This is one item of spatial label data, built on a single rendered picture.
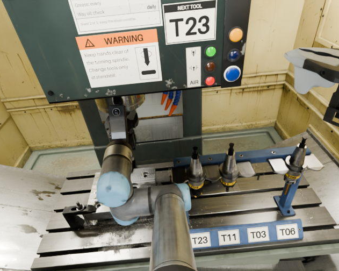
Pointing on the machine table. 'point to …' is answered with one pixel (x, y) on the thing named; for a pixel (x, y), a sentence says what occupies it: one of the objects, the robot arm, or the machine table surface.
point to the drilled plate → (104, 213)
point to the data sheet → (115, 14)
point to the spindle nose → (130, 102)
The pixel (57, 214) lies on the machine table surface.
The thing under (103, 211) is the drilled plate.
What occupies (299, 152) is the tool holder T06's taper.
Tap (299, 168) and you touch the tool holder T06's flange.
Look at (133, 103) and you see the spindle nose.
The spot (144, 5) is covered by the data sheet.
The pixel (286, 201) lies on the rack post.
